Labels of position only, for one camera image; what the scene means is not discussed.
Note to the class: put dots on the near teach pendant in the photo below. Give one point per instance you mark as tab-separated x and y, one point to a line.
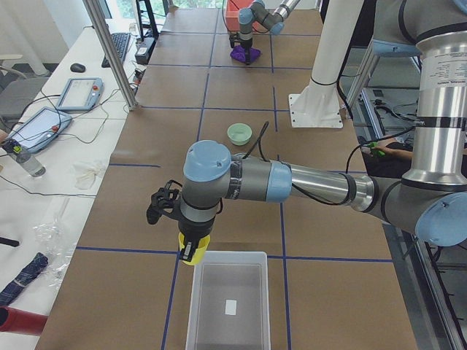
41	129

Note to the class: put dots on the far teach pendant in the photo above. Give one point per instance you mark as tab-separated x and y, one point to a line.
80	94

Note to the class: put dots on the pink plastic tray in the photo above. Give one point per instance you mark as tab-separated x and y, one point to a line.
231	13

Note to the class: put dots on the black computer mouse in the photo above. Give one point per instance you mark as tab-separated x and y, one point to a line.
77	68

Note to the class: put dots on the white pillar with base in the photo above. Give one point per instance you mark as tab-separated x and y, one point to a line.
317	106

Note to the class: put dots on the person in black clothes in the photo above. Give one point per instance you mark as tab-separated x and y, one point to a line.
396	162

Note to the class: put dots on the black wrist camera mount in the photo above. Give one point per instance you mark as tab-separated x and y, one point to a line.
165	202
234	39

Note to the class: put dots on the aluminium frame post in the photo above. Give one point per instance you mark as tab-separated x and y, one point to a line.
99	23

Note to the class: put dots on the yellow plastic cup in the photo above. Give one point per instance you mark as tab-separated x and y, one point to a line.
192	252

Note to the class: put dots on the teach pendant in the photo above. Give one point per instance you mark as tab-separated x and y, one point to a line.
41	129
80	94

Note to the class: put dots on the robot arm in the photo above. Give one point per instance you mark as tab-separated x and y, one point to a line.
429	200
257	13

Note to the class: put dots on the crumpled clear plastic wrap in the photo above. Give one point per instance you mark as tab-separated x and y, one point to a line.
56	246

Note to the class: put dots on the clear water bottle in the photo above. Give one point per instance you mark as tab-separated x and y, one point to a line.
23	157

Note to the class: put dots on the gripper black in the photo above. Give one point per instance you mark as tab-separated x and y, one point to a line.
194	230
245	44

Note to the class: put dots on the clear plastic bin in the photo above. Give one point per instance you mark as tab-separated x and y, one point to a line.
229	305

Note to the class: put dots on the folded blue umbrella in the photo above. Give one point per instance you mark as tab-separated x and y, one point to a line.
28	274

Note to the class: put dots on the green handled tool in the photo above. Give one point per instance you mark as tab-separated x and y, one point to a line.
374	151

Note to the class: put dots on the purple cloth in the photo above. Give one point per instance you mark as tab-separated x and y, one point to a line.
242	55

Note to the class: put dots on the black keyboard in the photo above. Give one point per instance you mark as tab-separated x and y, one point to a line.
121	41

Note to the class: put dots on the white crumpled cloth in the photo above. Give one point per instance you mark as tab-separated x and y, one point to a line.
86	173

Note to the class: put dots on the red cylinder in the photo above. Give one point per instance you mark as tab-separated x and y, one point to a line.
22	322

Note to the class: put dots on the black box device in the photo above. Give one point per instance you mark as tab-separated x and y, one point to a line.
144	50

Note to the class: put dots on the mint green bowl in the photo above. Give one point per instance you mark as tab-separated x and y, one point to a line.
239	134

